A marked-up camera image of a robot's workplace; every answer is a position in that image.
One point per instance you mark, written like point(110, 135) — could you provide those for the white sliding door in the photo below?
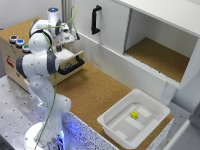
point(111, 23)

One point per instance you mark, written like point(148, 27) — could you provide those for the yellow block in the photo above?
point(134, 114)

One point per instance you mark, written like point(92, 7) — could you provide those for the wooden drawer box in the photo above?
point(10, 63)

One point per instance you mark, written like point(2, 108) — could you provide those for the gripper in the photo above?
point(67, 36)

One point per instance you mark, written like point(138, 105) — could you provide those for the green button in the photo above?
point(25, 47)

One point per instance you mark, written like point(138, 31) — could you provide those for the white cabinet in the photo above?
point(156, 75)

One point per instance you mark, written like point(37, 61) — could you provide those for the wooden drawer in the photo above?
point(71, 56)

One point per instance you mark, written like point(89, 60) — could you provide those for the blue button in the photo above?
point(20, 42)

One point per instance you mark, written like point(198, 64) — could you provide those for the white plastic box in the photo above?
point(126, 128)

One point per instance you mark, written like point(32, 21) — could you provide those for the red button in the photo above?
point(13, 38)

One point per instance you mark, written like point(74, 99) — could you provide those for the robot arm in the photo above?
point(40, 63)

